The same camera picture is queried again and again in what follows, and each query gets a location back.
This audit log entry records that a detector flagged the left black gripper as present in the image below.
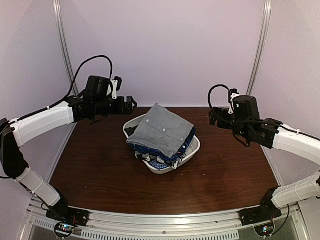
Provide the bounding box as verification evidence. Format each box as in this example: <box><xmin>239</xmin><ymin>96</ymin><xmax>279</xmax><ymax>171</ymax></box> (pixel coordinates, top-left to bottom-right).
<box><xmin>93</xmin><ymin>96</ymin><xmax>137</xmax><ymax>116</ymax></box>

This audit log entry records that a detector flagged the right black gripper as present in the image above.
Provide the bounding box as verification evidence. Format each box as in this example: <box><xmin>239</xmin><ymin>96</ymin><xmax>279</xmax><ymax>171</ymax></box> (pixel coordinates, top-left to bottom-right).
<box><xmin>209</xmin><ymin>107</ymin><xmax>250</xmax><ymax>140</ymax></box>

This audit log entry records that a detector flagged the white plastic basket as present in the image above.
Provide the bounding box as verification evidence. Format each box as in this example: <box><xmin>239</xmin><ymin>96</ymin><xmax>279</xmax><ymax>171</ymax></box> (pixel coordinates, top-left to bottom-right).
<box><xmin>128</xmin><ymin>129</ymin><xmax>201</xmax><ymax>175</ymax></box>

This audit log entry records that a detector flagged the grey long sleeve shirt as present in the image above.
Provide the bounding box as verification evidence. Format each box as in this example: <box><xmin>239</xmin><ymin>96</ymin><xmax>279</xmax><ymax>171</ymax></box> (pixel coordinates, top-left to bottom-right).
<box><xmin>126</xmin><ymin>103</ymin><xmax>196</xmax><ymax>148</ymax></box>

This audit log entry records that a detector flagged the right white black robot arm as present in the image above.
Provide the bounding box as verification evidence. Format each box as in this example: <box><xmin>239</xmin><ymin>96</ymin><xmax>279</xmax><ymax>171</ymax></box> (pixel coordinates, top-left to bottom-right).
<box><xmin>209</xmin><ymin>93</ymin><xmax>320</xmax><ymax>221</ymax></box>

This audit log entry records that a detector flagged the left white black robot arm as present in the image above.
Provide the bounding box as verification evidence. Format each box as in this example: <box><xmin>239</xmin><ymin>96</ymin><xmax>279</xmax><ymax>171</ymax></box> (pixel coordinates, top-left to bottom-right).
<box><xmin>0</xmin><ymin>76</ymin><xmax>138</xmax><ymax>222</ymax></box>

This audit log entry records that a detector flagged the blue plaid shirt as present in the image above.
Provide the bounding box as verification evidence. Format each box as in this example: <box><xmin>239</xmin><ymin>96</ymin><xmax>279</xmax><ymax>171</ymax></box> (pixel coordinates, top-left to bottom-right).
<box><xmin>129</xmin><ymin>128</ymin><xmax>198</xmax><ymax>167</ymax></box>

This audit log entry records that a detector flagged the black white patterned shirt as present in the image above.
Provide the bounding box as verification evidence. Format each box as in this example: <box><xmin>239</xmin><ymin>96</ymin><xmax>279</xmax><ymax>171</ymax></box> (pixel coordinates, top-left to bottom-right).
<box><xmin>135</xmin><ymin>151</ymin><xmax>186</xmax><ymax>171</ymax></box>

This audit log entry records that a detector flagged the right black cable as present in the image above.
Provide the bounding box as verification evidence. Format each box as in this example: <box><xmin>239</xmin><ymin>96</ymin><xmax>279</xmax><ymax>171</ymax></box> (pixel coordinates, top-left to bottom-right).
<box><xmin>207</xmin><ymin>84</ymin><xmax>253</xmax><ymax>148</ymax></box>

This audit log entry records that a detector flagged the black cable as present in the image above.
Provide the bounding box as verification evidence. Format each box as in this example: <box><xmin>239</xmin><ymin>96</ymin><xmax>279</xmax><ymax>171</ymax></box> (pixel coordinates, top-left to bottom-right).
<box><xmin>47</xmin><ymin>56</ymin><xmax>114</xmax><ymax>111</ymax></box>
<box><xmin>207</xmin><ymin>84</ymin><xmax>253</xmax><ymax>148</ymax></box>

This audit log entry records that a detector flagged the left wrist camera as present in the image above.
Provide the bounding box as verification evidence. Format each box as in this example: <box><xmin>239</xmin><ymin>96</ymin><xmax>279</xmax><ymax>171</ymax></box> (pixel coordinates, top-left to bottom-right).
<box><xmin>108</xmin><ymin>76</ymin><xmax>123</xmax><ymax>100</ymax></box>

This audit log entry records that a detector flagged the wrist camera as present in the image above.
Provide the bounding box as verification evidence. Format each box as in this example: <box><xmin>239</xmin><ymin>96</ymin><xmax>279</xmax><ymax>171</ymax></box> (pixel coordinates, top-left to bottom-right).
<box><xmin>228</xmin><ymin>87</ymin><xmax>241</xmax><ymax>115</ymax></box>
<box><xmin>108</xmin><ymin>76</ymin><xmax>123</xmax><ymax>100</ymax></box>

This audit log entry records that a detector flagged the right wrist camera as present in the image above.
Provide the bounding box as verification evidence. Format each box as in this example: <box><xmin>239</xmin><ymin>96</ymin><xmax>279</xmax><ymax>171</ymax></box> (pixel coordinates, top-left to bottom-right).
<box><xmin>228</xmin><ymin>87</ymin><xmax>241</xmax><ymax>115</ymax></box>

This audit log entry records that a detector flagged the left black cable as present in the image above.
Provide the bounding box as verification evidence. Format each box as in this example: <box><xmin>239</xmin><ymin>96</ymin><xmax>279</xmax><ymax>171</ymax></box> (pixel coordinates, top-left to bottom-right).
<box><xmin>47</xmin><ymin>56</ymin><xmax>114</xmax><ymax>111</ymax></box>

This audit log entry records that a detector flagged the front aluminium rail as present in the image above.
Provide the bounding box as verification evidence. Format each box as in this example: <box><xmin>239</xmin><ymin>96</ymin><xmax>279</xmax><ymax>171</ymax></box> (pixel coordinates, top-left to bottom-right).
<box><xmin>18</xmin><ymin>197</ymin><xmax>311</xmax><ymax>240</ymax></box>

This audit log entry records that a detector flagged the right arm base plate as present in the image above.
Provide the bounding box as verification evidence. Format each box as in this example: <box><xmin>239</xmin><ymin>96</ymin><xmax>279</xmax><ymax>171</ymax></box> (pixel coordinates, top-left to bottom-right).
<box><xmin>238</xmin><ymin>206</ymin><xmax>282</xmax><ymax>238</ymax></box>

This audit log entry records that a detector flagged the right aluminium frame post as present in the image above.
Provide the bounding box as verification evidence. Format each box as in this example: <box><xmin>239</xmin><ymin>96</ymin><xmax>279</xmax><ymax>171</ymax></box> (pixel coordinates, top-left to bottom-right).
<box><xmin>246</xmin><ymin>0</ymin><xmax>273</xmax><ymax>95</ymax></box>

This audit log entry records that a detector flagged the aluminium frame post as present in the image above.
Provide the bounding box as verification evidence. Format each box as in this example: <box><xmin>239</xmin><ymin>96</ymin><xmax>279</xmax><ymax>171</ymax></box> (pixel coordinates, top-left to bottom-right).
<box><xmin>52</xmin><ymin>0</ymin><xmax>74</xmax><ymax>84</ymax></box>
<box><xmin>246</xmin><ymin>0</ymin><xmax>273</xmax><ymax>95</ymax></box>

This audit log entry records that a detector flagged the left aluminium frame post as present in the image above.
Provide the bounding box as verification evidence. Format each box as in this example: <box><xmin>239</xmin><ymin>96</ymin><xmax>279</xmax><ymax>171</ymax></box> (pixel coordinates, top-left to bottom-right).
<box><xmin>52</xmin><ymin>0</ymin><xmax>74</xmax><ymax>84</ymax></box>

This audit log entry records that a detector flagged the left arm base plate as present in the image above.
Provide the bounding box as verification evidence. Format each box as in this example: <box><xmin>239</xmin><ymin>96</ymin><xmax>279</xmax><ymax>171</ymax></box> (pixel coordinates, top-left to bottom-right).
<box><xmin>45</xmin><ymin>206</ymin><xmax>90</xmax><ymax>239</ymax></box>

